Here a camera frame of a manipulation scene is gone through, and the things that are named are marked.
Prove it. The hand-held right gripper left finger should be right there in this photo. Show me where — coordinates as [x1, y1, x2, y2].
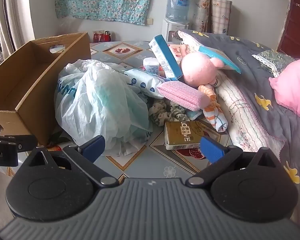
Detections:
[21, 134, 119, 187]

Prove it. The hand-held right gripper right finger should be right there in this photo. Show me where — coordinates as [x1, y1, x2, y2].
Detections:
[185, 136, 284, 188]

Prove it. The brown cardboard box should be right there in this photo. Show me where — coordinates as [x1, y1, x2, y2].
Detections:
[0, 32, 92, 147]

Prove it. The pink plush toy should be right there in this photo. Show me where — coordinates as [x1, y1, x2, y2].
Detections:
[181, 44, 227, 132]

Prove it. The white yogurt cup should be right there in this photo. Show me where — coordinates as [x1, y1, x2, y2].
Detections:
[143, 57, 161, 74]

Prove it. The gold carton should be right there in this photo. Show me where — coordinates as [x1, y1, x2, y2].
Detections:
[164, 121, 208, 151]

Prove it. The light blue small cloth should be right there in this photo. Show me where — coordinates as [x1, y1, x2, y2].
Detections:
[186, 109, 203, 121]

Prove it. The white plastic bag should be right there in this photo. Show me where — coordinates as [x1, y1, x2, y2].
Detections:
[54, 59, 153, 157]

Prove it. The floral fabric scrunchie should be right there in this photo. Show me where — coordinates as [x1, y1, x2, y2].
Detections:
[148, 99, 188, 127]

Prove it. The pink knitted sponge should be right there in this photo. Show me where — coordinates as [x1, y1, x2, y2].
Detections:
[156, 81, 209, 111]

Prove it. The blue dotted tissue packet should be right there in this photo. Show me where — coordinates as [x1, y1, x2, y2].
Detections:
[124, 68, 166, 99]

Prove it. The grey quilt with yellow print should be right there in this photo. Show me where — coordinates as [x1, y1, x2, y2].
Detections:
[177, 29, 300, 205]

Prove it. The light blue flat packet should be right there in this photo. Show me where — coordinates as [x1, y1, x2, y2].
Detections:
[197, 45, 241, 74]

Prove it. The pink pillow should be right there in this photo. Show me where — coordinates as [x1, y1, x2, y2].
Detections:
[268, 56, 300, 125]

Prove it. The blue and white carton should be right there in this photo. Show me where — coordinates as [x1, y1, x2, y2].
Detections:
[148, 34, 184, 81]

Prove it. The pink wet wipes pack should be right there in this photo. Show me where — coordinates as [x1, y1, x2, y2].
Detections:
[168, 44, 188, 61]

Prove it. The green floral lace pillow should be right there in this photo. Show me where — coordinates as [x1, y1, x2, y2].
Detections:
[252, 49, 296, 78]

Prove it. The pale curtain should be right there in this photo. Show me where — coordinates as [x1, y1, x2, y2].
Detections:
[0, 0, 36, 57]

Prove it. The white water dispenser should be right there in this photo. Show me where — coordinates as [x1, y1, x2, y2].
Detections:
[161, 19, 190, 43]

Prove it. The checked wallpaper roll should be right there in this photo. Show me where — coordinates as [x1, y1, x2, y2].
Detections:
[211, 0, 233, 34]

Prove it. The floral wallpaper roll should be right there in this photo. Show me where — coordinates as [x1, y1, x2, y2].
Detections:
[192, 0, 212, 33]

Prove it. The dark red wooden door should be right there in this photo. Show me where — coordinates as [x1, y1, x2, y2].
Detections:
[276, 0, 300, 60]

